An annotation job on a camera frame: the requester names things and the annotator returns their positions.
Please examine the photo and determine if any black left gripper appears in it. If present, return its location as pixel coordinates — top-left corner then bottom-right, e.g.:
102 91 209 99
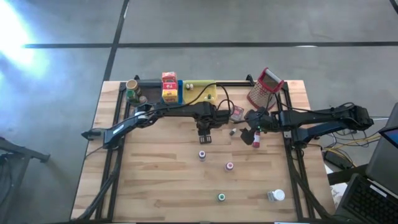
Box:
195 108 233 145

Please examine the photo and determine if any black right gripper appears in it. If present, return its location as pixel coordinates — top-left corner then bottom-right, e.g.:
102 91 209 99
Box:
233 107 280 146

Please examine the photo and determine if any small metal tin box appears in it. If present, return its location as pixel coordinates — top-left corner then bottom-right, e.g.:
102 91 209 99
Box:
229 105 245 123

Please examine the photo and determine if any yellow Corn Pops cereal box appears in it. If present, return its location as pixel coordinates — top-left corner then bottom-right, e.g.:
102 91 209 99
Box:
162 88 179 103

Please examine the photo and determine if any white-lid clear jar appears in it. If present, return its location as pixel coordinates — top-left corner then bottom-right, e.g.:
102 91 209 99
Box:
267 189 286 203

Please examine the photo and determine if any green spice jar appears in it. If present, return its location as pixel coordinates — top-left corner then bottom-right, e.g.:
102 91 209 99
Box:
126 90 140 103

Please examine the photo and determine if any red metal cheese grater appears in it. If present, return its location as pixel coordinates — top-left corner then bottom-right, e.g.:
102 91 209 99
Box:
246 67 285 113

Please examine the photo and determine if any yellow plastic bin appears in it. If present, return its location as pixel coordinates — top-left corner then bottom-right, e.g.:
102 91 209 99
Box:
182 80 218 106

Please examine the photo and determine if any blue plastic basket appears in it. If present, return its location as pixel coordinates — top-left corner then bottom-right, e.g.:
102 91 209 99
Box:
160 79 185 106

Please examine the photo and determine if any dark grey plastic bin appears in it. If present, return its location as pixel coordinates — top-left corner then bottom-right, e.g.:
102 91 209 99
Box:
125 79 164 108

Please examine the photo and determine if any black power brick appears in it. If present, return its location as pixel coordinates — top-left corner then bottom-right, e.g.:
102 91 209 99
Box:
323 151 354 170

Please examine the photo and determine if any black laptop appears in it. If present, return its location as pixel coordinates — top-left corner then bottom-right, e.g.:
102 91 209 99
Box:
335 104 398 224

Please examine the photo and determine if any laptop with blue screen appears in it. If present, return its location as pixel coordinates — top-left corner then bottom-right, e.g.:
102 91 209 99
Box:
377 126 398 149

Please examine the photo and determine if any black side stand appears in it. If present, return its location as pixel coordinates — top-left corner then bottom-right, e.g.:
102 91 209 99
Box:
0 135 50 224

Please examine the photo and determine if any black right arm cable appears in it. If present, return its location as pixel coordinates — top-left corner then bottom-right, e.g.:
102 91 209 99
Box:
266 92 355 113

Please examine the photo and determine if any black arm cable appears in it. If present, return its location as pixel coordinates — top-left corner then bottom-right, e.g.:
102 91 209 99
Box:
178 82 234 113
266 92 355 113

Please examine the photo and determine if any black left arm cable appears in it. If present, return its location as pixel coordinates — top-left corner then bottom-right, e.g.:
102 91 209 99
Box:
178 82 234 113

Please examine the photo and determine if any black aluminium table frame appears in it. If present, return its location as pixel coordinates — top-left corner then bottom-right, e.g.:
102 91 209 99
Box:
70 74 335 223

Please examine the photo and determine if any yellow floor cable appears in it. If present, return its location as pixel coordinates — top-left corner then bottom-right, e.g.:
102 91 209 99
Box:
323 134 382 151

